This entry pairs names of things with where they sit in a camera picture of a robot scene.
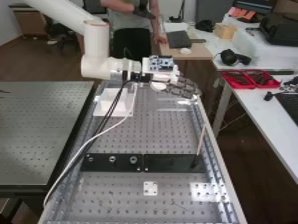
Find small cardboard box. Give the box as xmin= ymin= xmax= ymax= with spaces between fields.
xmin=213 ymin=22 xmax=238 ymax=41

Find person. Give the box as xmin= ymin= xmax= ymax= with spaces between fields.
xmin=98 ymin=0 xmax=170 ymax=63

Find clear box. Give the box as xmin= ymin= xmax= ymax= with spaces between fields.
xmin=36 ymin=79 xmax=248 ymax=224

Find white cable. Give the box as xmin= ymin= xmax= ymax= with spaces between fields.
xmin=41 ymin=94 xmax=135 ymax=206

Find black box device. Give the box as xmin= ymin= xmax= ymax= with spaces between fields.
xmin=258 ymin=12 xmax=298 ymax=47

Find small white box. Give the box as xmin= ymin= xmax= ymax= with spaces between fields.
xmin=93 ymin=86 xmax=138 ymax=118

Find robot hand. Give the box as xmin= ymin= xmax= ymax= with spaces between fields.
xmin=141 ymin=54 xmax=202 ymax=100

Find red tray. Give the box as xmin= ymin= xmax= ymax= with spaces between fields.
xmin=246 ymin=68 xmax=282 ymax=90
xmin=219 ymin=69 xmax=258 ymax=90

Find black cable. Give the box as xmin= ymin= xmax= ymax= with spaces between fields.
xmin=44 ymin=79 xmax=133 ymax=201

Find thin stick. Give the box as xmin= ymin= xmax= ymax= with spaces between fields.
xmin=191 ymin=124 xmax=209 ymax=168

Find black headphones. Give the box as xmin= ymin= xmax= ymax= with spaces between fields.
xmin=218 ymin=48 xmax=252 ymax=67

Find wooden desk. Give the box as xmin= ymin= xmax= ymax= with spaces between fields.
xmin=158 ymin=30 xmax=215 ymax=81

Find small white circuit board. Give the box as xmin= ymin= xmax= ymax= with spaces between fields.
xmin=141 ymin=180 xmax=159 ymax=197

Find white desk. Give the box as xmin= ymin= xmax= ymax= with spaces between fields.
xmin=211 ymin=13 xmax=298 ymax=185

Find black plate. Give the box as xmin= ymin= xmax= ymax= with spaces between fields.
xmin=80 ymin=152 xmax=207 ymax=174

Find black keyboard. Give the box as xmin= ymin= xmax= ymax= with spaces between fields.
xmin=274 ymin=91 xmax=298 ymax=127
xmin=165 ymin=30 xmax=194 ymax=50

